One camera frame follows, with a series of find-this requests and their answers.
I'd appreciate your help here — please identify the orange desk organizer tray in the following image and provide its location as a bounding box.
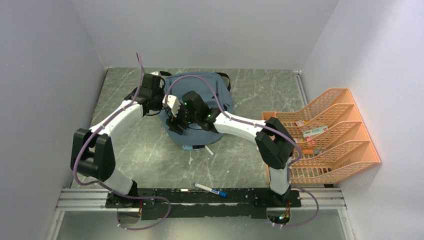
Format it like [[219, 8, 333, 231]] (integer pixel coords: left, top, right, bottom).
[[255, 112, 294, 184]]

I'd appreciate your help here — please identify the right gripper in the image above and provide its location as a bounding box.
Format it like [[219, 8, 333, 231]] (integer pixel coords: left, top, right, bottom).
[[165, 102, 199, 136]]

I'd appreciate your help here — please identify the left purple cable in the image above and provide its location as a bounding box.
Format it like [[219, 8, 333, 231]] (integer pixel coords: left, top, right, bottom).
[[72, 52, 172, 231]]

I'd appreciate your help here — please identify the aluminium frame rail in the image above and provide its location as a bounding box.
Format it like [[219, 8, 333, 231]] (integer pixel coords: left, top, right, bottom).
[[56, 188, 346, 212]]

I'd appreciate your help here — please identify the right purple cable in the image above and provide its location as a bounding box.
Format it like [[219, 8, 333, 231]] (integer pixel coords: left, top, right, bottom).
[[165, 74, 320, 228]]

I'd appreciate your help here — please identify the blue capped marker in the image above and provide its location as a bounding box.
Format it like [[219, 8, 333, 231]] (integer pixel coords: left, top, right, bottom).
[[193, 182, 227, 198]]

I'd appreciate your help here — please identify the blue student backpack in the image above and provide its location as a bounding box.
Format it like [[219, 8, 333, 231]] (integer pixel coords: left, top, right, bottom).
[[159, 72, 234, 146]]

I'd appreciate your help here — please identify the white marker pen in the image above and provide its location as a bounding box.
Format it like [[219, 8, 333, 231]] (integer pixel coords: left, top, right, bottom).
[[204, 145, 215, 156]]

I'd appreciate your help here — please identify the purple cable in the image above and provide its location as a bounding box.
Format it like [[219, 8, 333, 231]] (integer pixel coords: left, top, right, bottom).
[[72, 52, 172, 231], [165, 74, 320, 228]]

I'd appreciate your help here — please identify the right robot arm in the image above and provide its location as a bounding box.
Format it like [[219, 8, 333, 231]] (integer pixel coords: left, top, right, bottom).
[[162, 91, 295, 207]]

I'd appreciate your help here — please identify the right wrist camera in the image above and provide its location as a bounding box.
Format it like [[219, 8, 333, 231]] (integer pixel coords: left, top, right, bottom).
[[162, 95, 181, 117]]

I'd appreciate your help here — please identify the orange plastic file rack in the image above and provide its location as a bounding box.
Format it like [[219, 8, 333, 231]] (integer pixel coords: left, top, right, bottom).
[[275, 88, 381, 184]]

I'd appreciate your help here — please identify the teal box in rack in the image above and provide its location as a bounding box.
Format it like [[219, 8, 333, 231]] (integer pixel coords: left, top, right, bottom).
[[302, 125, 328, 138]]

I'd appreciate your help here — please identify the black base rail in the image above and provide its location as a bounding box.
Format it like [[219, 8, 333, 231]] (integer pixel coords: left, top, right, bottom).
[[105, 187, 302, 220]]

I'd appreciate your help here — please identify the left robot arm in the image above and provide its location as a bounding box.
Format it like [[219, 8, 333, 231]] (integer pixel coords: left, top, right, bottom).
[[70, 71, 168, 208]]

